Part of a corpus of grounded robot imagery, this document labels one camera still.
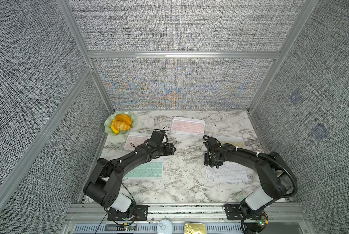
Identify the pink keyboard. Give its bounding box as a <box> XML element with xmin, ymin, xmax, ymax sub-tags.
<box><xmin>171</xmin><ymin>117</ymin><xmax>205</xmax><ymax>136</ymax></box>
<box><xmin>124</xmin><ymin>132</ymin><xmax>151</xmax><ymax>151</ymax></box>
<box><xmin>204</xmin><ymin>153</ymin><xmax>209</xmax><ymax>166</ymax></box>

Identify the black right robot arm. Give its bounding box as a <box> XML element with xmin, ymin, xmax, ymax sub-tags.
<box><xmin>203</xmin><ymin>135</ymin><xmax>298</xmax><ymax>219</ymax></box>

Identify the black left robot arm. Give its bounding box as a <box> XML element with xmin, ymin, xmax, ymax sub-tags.
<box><xmin>83</xmin><ymin>141</ymin><xmax>176</xmax><ymax>213</ymax></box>

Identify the white keyboard front right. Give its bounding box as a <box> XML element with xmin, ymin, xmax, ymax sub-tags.
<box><xmin>205</xmin><ymin>162</ymin><xmax>249</xmax><ymax>183</ymax></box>

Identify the green keyboard front left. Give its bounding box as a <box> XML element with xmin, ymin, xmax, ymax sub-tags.
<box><xmin>123</xmin><ymin>160</ymin><xmax>164</xmax><ymax>180</ymax></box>

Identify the yellow keyboard mid right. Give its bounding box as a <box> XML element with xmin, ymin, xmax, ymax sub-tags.
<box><xmin>218</xmin><ymin>137</ymin><xmax>245</xmax><ymax>148</ymax></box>

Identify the orange bread pastry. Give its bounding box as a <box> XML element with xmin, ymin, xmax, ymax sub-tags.
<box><xmin>110</xmin><ymin>114</ymin><xmax>133</xmax><ymax>134</ymax></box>

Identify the green leaf-shaped plate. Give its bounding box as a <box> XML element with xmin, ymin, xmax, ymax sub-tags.
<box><xmin>103</xmin><ymin>112</ymin><xmax>136</xmax><ymax>135</ymax></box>

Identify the gold metal tin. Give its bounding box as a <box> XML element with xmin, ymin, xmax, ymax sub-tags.
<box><xmin>184</xmin><ymin>223</ymin><xmax>207</xmax><ymax>234</ymax></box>

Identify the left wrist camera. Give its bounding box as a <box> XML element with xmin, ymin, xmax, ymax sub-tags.
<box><xmin>150</xmin><ymin>126</ymin><xmax>169</xmax><ymax>144</ymax></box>

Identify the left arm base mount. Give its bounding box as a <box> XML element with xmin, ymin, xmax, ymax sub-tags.
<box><xmin>107</xmin><ymin>204</ymin><xmax>149</xmax><ymax>222</ymax></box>

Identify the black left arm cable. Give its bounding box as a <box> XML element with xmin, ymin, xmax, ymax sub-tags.
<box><xmin>94</xmin><ymin>175</ymin><xmax>137</xmax><ymax>234</ymax></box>

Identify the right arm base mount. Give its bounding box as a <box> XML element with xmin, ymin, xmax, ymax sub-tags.
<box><xmin>223</xmin><ymin>203</ymin><xmax>268</xmax><ymax>234</ymax></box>

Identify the aluminium front rail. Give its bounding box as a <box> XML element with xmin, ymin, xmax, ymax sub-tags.
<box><xmin>60</xmin><ymin>202</ymin><xmax>315</xmax><ymax>234</ymax></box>

